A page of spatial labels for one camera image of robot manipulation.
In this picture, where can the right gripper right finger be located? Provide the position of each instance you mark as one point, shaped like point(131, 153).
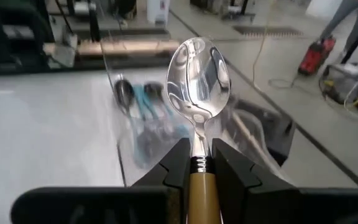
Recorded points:
point(238, 171)

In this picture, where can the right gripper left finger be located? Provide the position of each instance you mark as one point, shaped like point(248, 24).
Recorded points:
point(172, 168)

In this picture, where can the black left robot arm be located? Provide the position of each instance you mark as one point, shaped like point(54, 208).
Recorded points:
point(94, 25)

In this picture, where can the clear plastic bin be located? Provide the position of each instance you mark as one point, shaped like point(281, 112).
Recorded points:
point(113, 140)
point(259, 161)

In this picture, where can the grey equipment box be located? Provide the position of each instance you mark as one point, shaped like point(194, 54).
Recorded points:
point(337, 81)

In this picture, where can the red portable power unit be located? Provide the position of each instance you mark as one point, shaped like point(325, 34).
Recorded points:
point(314, 57)

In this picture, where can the black striped floor mat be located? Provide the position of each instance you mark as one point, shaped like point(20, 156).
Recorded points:
point(269, 31)

